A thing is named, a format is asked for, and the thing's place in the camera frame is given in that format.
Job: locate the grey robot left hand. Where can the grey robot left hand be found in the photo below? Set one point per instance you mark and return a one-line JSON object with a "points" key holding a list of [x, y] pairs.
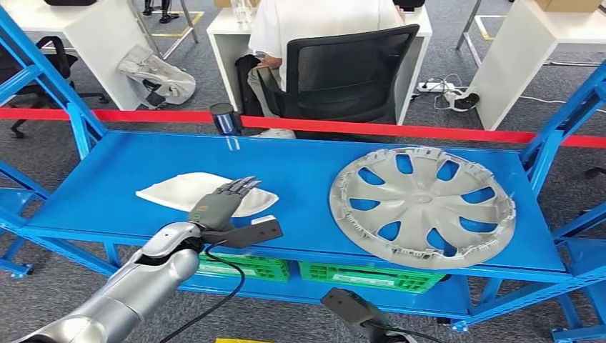
{"points": [[215, 210]]}

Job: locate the white curved plastic part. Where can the white curved plastic part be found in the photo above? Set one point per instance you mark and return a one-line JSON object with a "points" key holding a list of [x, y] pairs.
{"points": [[170, 194]]}

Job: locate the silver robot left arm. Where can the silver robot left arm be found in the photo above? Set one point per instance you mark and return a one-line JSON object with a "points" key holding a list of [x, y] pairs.
{"points": [[132, 293]]}

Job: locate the blue metal shelf rack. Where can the blue metal shelf rack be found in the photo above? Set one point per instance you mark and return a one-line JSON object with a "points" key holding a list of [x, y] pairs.
{"points": [[308, 170], [16, 270], [582, 333]]}

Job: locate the red barrier belt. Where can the red barrier belt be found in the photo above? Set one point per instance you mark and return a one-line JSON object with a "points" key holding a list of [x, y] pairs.
{"points": [[142, 116], [378, 128]]}

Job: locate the black backpack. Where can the black backpack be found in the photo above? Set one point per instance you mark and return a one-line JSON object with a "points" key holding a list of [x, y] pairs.
{"points": [[246, 85]]}

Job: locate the grey backpack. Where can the grey backpack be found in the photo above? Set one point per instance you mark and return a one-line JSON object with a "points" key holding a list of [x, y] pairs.
{"points": [[161, 78]]}

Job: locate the black mesh office chair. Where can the black mesh office chair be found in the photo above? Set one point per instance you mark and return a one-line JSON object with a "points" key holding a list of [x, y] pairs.
{"points": [[345, 71]]}

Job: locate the clear plastic bottle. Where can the clear plastic bottle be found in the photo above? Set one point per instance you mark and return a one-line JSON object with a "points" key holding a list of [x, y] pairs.
{"points": [[242, 9]]}

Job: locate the silver wheel hubcap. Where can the silver wheel hubcap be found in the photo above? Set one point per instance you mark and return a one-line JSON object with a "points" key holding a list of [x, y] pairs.
{"points": [[419, 199]]}

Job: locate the white power strip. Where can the white power strip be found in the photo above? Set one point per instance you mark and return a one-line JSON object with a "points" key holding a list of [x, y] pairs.
{"points": [[435, 87]]}

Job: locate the black flat device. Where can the black flat device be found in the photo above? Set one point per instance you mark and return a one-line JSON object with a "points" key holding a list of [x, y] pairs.
{"points": [[71, 2]]}

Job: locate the black power adapter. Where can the black power adapter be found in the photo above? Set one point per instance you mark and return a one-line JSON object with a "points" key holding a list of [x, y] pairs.
{"points": [[466, 102]]}

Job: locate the black desk item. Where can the black desk item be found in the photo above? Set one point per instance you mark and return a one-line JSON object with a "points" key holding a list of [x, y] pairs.
{"points": [[409, 5]]}

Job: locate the cardboard box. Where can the cardboard box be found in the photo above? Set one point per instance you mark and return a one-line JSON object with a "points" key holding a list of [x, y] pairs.
{"points": [[568, 5]]}

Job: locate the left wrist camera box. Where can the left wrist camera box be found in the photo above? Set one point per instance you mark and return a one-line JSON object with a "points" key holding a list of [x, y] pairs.
{"points": [[251, 234]]}

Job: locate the dark stanchion post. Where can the dark stanchion post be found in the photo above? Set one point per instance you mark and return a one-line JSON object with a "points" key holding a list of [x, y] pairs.
{"points": [[222, 120]]}

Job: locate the steel table frame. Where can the steel table frame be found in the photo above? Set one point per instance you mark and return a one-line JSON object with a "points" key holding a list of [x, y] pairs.
{"points": [[188, 19], [470, 23]]}

